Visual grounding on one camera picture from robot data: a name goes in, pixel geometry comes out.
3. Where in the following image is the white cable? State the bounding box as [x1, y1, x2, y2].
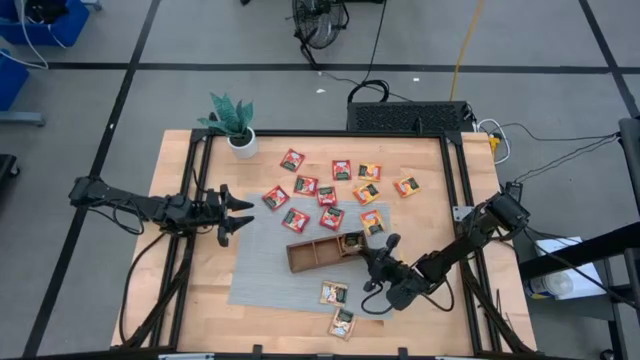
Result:
[474, 118, 512, 166]

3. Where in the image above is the black metal stand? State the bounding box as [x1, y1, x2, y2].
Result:
[517, 117, 640, 360]

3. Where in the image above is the black device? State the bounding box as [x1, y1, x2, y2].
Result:
[23, 0, 69, 24]

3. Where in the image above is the yellow hanging cable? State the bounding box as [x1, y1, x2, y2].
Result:
[448, 0, 486, 101]

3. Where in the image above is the grey woven mat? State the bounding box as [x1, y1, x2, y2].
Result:
[228, 192, 394, 319]

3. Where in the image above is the white cardboard box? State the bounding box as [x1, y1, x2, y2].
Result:
[522, 235, 609, 301]

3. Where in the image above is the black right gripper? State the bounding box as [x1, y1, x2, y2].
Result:
[357, 233, 426, 309]

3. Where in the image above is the black hanging cable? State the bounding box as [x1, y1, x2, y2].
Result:
[346, 0, 391, 105]

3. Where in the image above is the black aluminium table frame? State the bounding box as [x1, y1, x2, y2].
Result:
[112, 128, 539, 360]

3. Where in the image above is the red tea packet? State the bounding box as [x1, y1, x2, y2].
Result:
[279, 147, 306, 174]
[319, 205, 346, 233]
[261, 185, 291, 212]
[281, 207, 312, 235]
[316, 186, 339, 208]
[292, 174, 320, 197]
[331, 159, 353, 182]

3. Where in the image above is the blue plastic bin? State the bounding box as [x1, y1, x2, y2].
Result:
[0, 0, 91, 48]
[0, 49, 30, 112]

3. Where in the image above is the grey metal cart base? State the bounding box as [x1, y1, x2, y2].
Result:
[0, 110, 47, 127]

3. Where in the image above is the snake plant in white pot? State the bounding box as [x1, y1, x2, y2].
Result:
[196, 91, 260, 160]

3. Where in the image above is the black perforated computer case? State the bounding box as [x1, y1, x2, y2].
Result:
[346, 100, 476, 134]

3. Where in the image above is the black floor fan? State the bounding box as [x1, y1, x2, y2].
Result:
[291, 0, 351, 70]

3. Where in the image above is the wooden three-compartment tray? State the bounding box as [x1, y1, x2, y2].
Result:
[285, 230, 369, 275]

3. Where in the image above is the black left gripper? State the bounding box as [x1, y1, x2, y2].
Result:
[198, 183, 256, 249]

